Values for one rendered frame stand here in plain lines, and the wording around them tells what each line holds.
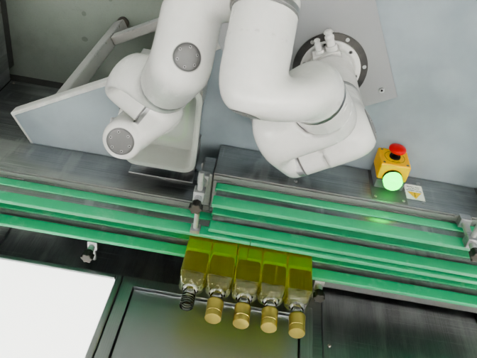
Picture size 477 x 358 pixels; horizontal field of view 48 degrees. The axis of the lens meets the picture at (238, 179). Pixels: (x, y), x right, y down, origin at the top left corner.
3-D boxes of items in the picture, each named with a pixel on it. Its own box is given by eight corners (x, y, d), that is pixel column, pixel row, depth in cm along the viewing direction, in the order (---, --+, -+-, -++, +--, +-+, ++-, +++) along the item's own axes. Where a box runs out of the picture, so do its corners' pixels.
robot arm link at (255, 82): (353, 50, 73) (332, -5, 60) (337, 147, 71) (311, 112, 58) (259, 47, 78) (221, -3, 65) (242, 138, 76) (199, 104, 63)
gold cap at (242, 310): (233, 311, 114) (231, 328, 111) (235, 300, 112) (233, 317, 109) (250, 314, 114) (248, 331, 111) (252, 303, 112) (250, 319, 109)
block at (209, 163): (199, 186, 134) (194, 204, 128) (202, 155, 128) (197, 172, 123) (213, 188, 134) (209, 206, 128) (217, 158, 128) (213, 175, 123)
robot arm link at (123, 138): (141, 81, 91) (184, 117, 93) (155, 69, 101) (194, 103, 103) (91, 143, 96) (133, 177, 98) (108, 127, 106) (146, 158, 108)
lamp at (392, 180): (379, 183, 127) (380, 191, 124) (385, 168, 124) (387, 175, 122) (398, 187, 127) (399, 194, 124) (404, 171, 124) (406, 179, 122)
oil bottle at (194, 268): (193, 230, 134) (176, 295, 117) (195, 213, 131) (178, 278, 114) (215, 234, 134) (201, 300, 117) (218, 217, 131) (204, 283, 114)
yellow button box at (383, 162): (370, 168, 133) (373, 187, 127) (378, 143, 129) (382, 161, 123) (397, 173, 133) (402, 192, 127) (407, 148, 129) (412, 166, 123)
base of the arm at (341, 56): (289, 35, 109) (291, 67, 97) (352, 18, 106) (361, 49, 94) (306, 101, 118) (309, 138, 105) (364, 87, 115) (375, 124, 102)
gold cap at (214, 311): (206, 306, 114) (203, 322, 111) (208, 295, 112) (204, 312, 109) (223, 309, 114) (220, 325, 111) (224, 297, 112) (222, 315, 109)
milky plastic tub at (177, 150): (132, 143, 136) (122, 163, 129) (133, 61, 122) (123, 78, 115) (199, 155, 136) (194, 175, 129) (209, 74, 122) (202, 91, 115)
